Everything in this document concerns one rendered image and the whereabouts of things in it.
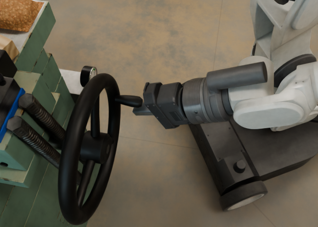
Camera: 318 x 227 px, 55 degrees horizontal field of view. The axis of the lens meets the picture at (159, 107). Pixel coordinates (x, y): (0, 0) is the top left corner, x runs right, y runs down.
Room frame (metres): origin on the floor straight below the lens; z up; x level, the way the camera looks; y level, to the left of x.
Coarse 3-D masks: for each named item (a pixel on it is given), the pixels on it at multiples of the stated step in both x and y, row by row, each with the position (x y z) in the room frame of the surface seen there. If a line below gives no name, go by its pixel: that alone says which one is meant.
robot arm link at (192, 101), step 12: (156, 84) 0.34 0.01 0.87; (168, 84) 0.35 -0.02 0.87; (180, 84) 0.35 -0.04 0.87; (192, 84) 0.33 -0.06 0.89; (144, 96) 0.32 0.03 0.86; (156, 96) 0.32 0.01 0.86; (168, 96) 0.31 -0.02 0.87; (180, 96) 0.32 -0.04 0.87; (192, 96) 0.30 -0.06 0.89; (156, 108) 0.30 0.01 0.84; (168, 108) 0.30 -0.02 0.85; (180, 108) 0.30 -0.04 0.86; (192, 108) 0.28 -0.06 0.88; (204, 108) 0.28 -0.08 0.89; (168, 120) 0.30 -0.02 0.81; (180, 120) 0.29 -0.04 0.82; (192, 120) 0.27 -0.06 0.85; (204, 120) 0.27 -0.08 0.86
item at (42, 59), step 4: (40, 52) 0.45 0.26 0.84; (44, 52) 0.46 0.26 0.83; (40, 56) 0.44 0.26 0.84; (44, 56) 0.46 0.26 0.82; (36, 60) 0.43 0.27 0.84; (40, 60) 0.44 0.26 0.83; (44, 60) 0.45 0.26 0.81; (36, 64) 0.42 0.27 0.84; (40, 64) 0.43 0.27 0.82; (44, 64) 0.44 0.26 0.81; (36, 68) 0.42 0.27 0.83; (40, 68) 0.43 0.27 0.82; (36, 72) 0.41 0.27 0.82; (40, 72) 0.42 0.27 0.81
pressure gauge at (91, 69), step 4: (84, 68) 0.52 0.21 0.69; (88, 68) 0.52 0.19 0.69; (92, 68) 0.52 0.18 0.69; (96, 68) 0.54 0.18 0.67; (84, 72) 0.51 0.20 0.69; (88, 72) 0.51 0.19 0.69; (92, 72) 0.52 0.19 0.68; (96, 72) 0.54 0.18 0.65; (80, 76) 0.50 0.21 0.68; (84, 76) 0.50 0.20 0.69; (88, 76) 0.50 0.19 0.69; (92, 76) 0.51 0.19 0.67; (80, 80) 0.49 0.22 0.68; (84, 80) 0.49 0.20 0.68; (88, 80) 0.49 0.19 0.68; (84, 84) 0.49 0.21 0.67
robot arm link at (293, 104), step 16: (304, 64) 0.31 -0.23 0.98; (304, 80) 0.27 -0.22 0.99; (272, 96) 0.26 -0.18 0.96; (288, 96) 0.25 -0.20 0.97; (304, 96) 0.25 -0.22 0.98; (240, 112) 0.25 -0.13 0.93; (256, 112) 0.24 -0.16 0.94; (272, 112) 0.24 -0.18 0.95; (288, 112) 0.23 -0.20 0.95; (304, 112) 0.24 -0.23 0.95; (256, 128) 0.24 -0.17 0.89
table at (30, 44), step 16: (48, 16) 0.53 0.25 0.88; (0, 32) 0.45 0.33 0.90; (16, 32) 0.45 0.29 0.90; (32, 32) 0.46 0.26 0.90; (48, 32) 0.50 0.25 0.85; (32, 48) 0.43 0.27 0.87; (16, 64) 0.37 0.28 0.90; (32, 64) 0.41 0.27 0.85; (32, 160) 0.19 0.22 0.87; (0, 176) 0.16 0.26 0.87; (16, 176) 0.16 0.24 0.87; (32, 176) 0.17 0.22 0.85
